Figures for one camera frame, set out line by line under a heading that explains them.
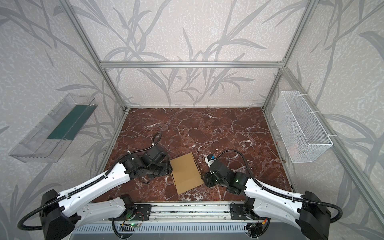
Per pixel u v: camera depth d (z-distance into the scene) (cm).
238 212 74
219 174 60
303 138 62
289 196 45
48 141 64
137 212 72
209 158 72
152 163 58
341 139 58
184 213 75
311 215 40
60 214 38
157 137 102
